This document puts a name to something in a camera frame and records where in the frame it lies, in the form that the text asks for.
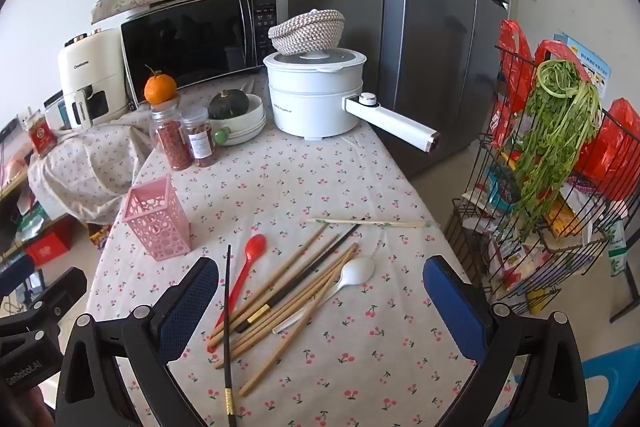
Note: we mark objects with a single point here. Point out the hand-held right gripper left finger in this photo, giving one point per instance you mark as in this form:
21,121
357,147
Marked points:
192,302

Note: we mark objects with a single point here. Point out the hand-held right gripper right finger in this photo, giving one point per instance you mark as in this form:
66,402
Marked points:
455,307

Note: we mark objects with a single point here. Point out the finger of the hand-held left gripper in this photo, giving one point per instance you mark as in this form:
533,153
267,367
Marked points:
14,273
55,297

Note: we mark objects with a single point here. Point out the black chopstick with gold band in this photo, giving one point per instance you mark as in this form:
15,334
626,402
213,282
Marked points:
227,332
300,277

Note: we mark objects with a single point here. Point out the wooden chopstick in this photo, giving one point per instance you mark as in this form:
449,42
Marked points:
260,331
280,347
320,270
272,339
280,269
250,339

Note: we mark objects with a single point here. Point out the red plastic spoon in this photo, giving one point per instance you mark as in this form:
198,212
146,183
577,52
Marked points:
255,249

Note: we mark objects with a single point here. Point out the pink perforated utensil holder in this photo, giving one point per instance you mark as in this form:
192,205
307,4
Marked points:
160,227

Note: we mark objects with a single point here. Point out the white plastic spoon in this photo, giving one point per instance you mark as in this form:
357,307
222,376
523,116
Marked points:
357,269

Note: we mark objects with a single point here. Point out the paper-wrapped bamboo chopsticks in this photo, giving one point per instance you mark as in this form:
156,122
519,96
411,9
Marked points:
370,222

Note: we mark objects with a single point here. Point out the flat red box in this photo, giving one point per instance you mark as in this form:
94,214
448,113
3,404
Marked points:
47,249

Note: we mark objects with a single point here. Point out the colourful snack packet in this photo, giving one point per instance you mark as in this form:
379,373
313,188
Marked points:
100,234

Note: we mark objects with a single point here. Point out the beige floral cloth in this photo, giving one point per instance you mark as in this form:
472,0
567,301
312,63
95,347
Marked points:
85,167

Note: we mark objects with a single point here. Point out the small red box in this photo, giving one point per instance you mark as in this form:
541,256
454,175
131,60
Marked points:
41,139

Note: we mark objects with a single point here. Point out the tall glass jar red berries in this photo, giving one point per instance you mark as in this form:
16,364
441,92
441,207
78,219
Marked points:
172,147

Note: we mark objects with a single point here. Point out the small labelled glass jar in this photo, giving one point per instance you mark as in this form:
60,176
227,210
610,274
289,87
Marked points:
200,142

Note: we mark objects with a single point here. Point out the blue plastic stool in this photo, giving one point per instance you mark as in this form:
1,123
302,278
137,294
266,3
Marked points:
605,372

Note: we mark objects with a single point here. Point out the cherry print tablecloth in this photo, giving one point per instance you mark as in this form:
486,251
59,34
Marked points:
310,177

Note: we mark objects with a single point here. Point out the white and green carton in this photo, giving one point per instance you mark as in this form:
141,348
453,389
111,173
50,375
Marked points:
620,252

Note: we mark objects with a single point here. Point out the white ceramic bowl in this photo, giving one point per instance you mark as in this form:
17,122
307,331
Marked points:
250,122

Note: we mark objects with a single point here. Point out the bunch of green vegetables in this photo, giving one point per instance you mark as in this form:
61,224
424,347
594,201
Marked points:
550,132

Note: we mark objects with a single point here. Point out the dark green squash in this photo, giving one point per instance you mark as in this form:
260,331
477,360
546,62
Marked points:
227,104

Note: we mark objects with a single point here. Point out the orange fruit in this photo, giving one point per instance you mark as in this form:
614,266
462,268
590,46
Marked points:
160,89

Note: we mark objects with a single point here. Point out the cream air fryer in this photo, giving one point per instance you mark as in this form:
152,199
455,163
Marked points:
95,62

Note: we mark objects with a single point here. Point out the red plastic bag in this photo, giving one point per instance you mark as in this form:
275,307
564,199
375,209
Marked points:
610,142
510,57

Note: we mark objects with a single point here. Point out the white electric cooking pot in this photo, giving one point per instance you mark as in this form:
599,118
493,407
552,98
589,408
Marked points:
310,107

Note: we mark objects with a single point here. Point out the grey refrigerator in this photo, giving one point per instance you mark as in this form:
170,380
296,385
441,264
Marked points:
425,57

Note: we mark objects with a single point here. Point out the black microwave oven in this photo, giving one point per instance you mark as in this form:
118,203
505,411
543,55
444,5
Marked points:
190,42

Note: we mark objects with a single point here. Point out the blue printed carton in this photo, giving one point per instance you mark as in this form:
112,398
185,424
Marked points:
595,62

